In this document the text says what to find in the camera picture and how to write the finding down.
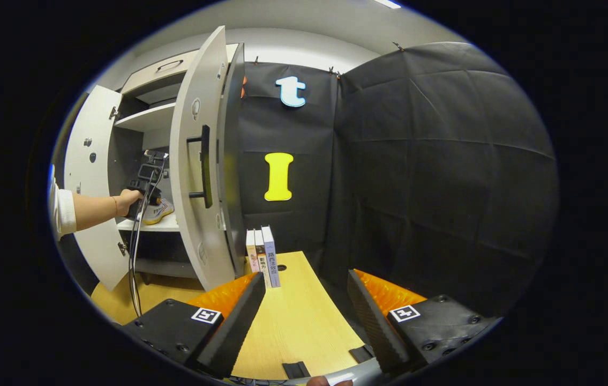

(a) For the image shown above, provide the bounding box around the white and black book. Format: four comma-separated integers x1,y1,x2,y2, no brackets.
253,228,273,290

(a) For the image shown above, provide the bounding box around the white cabinet drawer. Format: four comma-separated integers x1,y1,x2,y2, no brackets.
121,44,240,97

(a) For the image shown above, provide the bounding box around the white cable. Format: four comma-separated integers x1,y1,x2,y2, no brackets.
133,161,168,317

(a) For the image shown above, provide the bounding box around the lavender book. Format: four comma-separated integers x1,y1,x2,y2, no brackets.
261,225,282,288

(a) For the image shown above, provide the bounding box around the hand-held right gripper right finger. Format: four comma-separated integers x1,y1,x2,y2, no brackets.
347,269,498,376

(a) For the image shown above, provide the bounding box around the black door handle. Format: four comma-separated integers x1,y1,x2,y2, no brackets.
186,125,213,209

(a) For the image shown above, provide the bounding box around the white shoe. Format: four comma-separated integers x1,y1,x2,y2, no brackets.
142,198,175,226

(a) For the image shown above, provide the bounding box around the white and orange book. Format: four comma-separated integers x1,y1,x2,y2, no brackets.
245,229,260,275

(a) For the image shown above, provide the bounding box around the black bracket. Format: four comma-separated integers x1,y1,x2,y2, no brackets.
282,361,311,379
349,345,374,365

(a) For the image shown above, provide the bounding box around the white shoe cabinet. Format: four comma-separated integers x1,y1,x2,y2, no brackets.
63,26,248,293

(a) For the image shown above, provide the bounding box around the white shoe cabinet door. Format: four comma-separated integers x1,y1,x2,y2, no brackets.
169,26,237,293
63,85,131,293

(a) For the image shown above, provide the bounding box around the black cable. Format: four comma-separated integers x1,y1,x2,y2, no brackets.
128,158,168,318

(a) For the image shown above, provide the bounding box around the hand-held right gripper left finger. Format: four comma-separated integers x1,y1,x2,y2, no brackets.
121,272,267,380

